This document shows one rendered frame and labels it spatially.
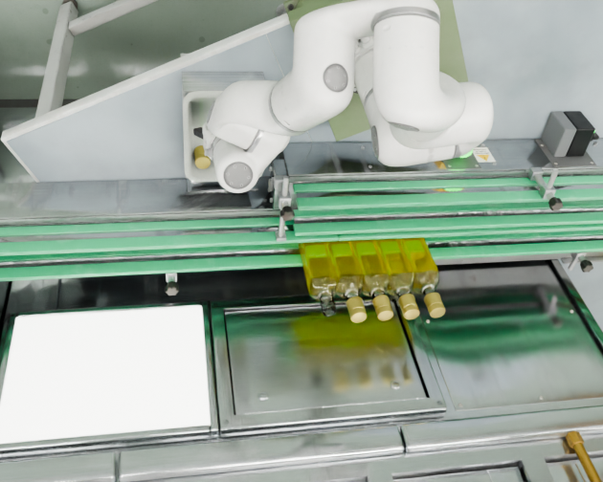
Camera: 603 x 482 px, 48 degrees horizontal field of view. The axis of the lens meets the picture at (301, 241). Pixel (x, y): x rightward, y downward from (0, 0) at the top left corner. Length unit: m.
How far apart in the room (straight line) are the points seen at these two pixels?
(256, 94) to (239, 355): 0.64
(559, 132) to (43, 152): 1.18
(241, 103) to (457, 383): 0.83
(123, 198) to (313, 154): 0.44
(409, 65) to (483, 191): 0.76
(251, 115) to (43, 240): 0.64
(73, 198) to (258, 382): 0.58
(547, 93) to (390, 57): 0.89
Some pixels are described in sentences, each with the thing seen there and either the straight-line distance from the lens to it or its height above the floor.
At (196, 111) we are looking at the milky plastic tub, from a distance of 1.50.
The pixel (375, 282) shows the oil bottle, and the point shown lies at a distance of 1.45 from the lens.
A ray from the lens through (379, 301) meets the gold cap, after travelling 1.43.
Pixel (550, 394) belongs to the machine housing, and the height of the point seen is 1.28.
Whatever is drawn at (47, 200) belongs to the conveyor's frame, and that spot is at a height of 0.82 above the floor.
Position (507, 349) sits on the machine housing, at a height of 1.15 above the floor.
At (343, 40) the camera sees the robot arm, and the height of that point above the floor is 1.23.
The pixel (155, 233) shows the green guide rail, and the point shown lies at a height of 0.92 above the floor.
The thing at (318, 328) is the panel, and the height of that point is 1.08.
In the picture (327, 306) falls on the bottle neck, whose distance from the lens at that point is 1.40.
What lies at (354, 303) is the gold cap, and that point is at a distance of 1.41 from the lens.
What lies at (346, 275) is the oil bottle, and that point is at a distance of 1.45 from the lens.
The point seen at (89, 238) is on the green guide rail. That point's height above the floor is 0.93.
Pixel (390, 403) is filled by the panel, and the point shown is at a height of 1.29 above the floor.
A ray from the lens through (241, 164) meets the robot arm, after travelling 1.15.
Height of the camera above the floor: 2.04
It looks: 46 degrees down
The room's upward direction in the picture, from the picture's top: 167 degrees clockwise
